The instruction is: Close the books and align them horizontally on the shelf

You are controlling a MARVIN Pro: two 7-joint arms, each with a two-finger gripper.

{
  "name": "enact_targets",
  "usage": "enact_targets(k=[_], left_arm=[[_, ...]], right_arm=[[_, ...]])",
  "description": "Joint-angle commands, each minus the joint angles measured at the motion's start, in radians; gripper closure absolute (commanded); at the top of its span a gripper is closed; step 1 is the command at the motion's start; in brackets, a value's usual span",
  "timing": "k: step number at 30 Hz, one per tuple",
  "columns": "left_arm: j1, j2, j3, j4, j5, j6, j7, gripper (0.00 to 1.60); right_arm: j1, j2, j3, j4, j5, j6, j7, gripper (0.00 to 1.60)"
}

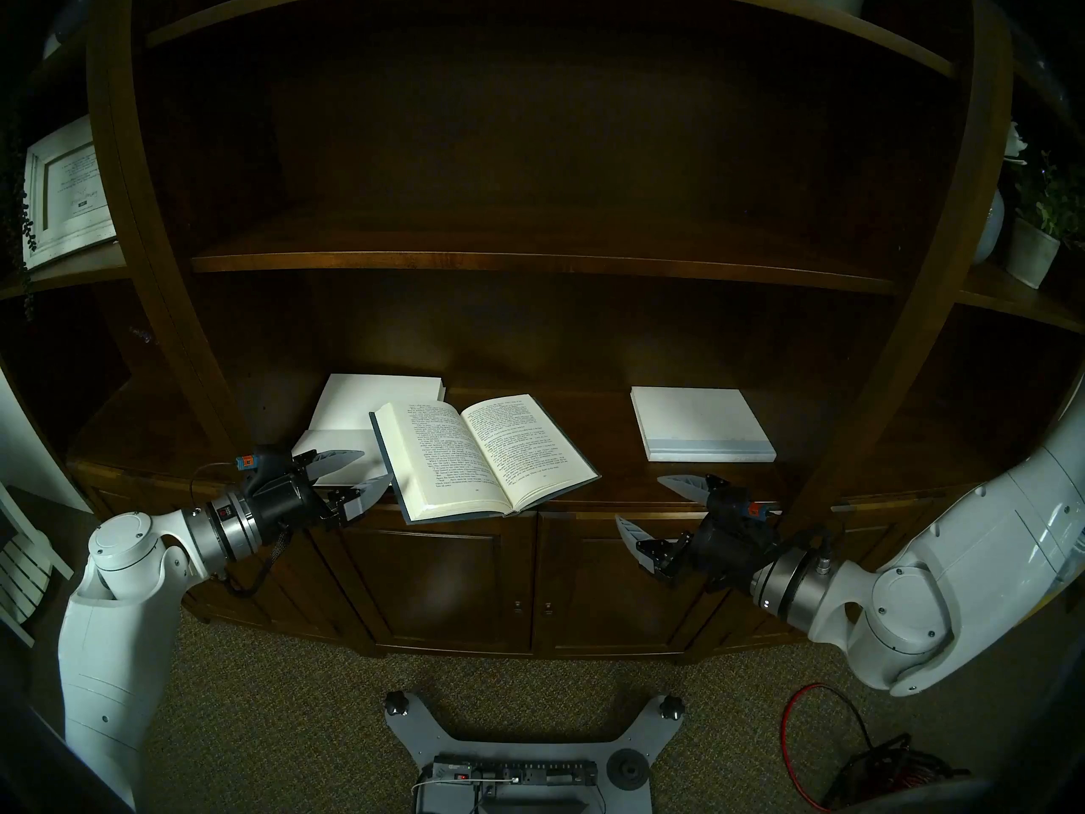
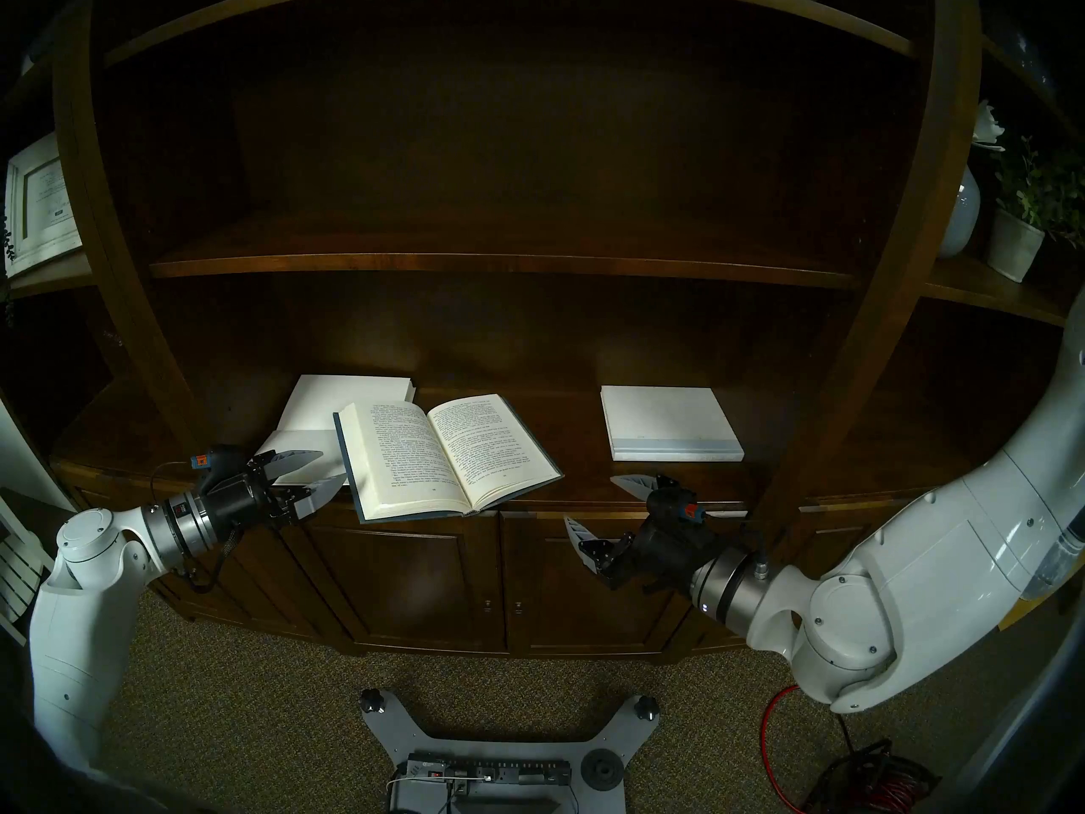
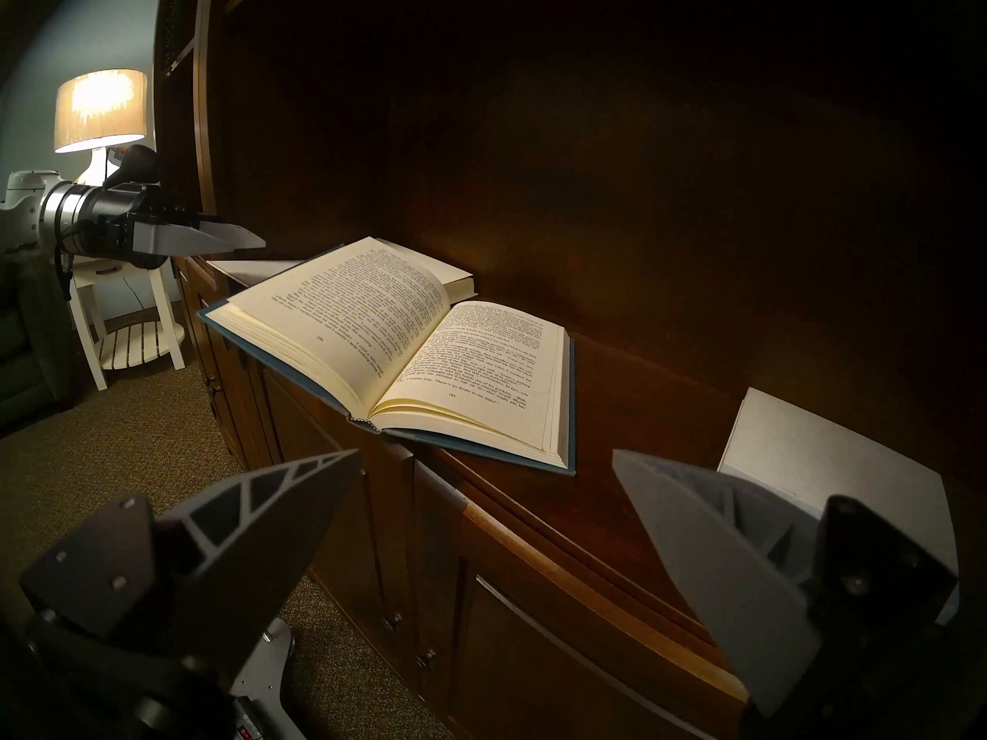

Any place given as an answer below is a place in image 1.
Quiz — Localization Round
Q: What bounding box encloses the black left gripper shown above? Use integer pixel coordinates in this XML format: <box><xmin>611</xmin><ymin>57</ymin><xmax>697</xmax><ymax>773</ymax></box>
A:
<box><xmin>246</xmin><ymin>449</ymin><xmax>392</xmax><ymax>540</ymax></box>

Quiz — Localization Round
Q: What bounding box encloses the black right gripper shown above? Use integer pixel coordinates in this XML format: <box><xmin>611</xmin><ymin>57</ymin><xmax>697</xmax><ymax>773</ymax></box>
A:
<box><xmin>616</xmin><ymin>473</ymin><xmax>785</xmax><ymax>593</ymax></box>

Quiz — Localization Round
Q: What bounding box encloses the white book with round emblem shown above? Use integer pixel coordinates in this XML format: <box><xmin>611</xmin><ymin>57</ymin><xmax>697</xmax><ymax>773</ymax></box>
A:
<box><xmin>291</xmin><ymin>373</ymin><xmax>447</xmax><ymax>487</ymax></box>

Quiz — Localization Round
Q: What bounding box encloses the blue hardcover book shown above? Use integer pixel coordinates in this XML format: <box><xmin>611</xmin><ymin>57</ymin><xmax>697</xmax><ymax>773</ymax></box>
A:
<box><xmin>370</xmin><ymin>394</ymin><xmax>601</xmax><ymax>526</ymax></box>

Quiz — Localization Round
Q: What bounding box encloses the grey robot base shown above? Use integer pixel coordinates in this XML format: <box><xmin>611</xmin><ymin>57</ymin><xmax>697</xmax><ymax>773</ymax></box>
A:
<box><xmin>384</xmin><ymin>691</ymin><xmax>686</xmax><ymax>814</ymax></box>

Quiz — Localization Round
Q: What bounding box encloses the white book with pale-blue band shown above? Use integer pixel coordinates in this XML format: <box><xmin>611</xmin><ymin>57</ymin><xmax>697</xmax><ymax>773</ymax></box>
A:
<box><xmin>631</xmin><ymin>386</ymin><xmax>777</xmax><ymax>464</ymax></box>

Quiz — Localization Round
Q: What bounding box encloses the grey electronics box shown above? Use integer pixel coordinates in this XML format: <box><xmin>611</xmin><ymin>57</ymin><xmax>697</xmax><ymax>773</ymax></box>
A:
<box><xmin>432</xmin><ymin>757</ymin><xmax>599</xmax><ymax>792</ymax></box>

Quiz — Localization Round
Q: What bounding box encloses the white slatted side table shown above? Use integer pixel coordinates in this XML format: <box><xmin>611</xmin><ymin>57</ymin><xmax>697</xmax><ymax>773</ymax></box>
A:
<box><xmin>0</xmin><ymin>482</ymin><xmax>75</xmax><ymax>648</ymax></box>

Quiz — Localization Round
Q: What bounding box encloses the dark wooden bookshelf cabinet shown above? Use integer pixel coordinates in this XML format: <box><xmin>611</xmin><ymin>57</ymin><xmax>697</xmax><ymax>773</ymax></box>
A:
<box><xmin>0</xmin><ymin>0</ymin><xmax>1085</xmax><ymax>665</ymax></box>

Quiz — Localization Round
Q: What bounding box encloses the white framed certificate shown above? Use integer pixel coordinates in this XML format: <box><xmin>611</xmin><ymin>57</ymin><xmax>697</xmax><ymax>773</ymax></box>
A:
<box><xmin>23</xmin><ymin>114</ymin><xmax>118</xmax><ymax>270</ymax></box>

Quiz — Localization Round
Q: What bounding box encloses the dark hanging bead plant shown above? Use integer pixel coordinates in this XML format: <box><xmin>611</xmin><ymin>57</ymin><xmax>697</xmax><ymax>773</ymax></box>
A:
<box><xmin>4</xmin><ymin>117</ymin><xmax>39</xmax><ymax>313</ymax></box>

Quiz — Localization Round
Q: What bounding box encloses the round white vase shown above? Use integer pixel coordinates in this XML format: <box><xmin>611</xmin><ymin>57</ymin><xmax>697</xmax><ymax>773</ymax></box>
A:
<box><xmin>973</xmin><ymin>189</ymin><xmax>1006</xmax><ymax>266</ymax></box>

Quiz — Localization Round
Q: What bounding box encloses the white plant pot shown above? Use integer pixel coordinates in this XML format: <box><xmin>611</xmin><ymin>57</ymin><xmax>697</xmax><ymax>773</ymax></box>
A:
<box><xmin>1005</xmin><ymin>217</ymin><xmax>1062</xmax><ymax>290</ymax></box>

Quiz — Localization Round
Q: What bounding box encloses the green potted plant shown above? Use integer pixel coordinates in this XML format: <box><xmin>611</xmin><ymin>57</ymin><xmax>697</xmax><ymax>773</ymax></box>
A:
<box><xmin>1013</xmin><ymin>151</ymin><xmax>1085</xmax><ymax>249</ymax></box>

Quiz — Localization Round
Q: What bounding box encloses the left wrist camera orange tip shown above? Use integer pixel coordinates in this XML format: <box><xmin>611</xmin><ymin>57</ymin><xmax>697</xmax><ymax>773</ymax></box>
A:
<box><xmin>233</xmin><ymin>446</ymin><xmax>293</xmax><ymax>482</ymax></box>

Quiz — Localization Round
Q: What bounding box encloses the black braided left gripper cable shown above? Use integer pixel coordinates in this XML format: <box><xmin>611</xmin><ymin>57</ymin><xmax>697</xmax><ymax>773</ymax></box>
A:
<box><xmin>225</xmin><ymin>524</ymin><xmax>293</xmax><ymax>599</ymax></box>

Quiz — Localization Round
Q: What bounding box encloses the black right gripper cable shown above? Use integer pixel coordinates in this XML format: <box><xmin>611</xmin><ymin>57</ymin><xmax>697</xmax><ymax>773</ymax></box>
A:
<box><xmin>767</xmin><ymin>503</ymin><xmax>836</xmax><ymax>559</ymax></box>

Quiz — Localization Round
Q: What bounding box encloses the red cable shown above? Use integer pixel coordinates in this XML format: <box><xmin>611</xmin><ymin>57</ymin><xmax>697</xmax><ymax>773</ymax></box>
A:
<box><xmin>780</xmin><ymin>683</ymin><xmax>874</xmax><ymax>809</ymax></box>

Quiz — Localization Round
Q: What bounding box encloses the black and red cable reel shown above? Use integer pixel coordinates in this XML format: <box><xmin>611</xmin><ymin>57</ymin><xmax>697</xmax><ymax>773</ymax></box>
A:
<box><xmin>822</xmin><ymin>733</ymin><xmax>967</xmax><ymax>814</ymax></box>

